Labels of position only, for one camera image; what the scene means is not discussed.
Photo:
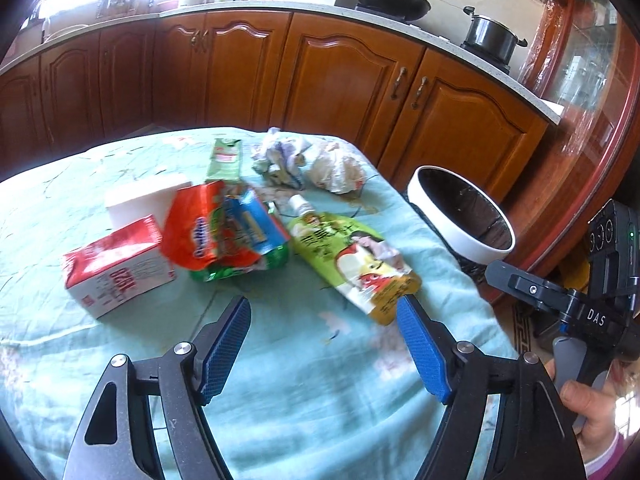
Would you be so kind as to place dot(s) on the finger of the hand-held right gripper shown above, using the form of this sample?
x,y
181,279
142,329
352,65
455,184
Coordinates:
x,y
542,310
525,285

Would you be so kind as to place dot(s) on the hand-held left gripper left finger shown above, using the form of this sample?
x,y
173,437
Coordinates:
x,y
225,345

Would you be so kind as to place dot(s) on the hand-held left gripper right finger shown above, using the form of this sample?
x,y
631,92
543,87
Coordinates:
x,y
422,347

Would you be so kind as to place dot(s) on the white round trash bin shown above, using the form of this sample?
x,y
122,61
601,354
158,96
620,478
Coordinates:
x,y
450,232

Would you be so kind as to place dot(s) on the red and green snack bag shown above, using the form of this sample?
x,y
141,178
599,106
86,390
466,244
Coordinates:
x,y
210,235

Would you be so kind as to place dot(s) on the green drink pouch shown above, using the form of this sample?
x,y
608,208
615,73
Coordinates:
x,y
345,255

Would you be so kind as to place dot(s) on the red and white milk carton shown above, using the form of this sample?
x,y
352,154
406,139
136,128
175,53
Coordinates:
x,y
115,270

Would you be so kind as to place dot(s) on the white foam block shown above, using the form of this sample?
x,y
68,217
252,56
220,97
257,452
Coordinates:
x,y
145,195

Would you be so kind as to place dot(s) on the small green carton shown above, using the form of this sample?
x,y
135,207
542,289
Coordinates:
x,y
227,157

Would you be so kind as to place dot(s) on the paper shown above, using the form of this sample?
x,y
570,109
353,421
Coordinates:
x,y
280,157

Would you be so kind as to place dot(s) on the clear plastic bag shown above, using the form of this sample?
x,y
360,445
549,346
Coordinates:
x,y
335,165

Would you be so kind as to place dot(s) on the person's right forearm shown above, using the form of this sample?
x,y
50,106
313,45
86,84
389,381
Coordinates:
x,y
607,457

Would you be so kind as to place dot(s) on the person's right hand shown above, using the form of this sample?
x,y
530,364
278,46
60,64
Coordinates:
x,y
587,410

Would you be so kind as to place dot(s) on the light blue floral tablecloth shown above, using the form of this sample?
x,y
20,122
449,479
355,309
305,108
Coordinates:
x,y
300,410

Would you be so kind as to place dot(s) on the wooden glass door cabinet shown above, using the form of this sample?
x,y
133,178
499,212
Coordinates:
x,y
590,85

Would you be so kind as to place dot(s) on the black cooking pot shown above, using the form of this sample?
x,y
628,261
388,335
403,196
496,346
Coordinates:
x,y
492,35

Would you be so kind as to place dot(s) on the wooden kitchen cabinet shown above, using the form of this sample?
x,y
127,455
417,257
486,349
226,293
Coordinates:
x,y
325,75

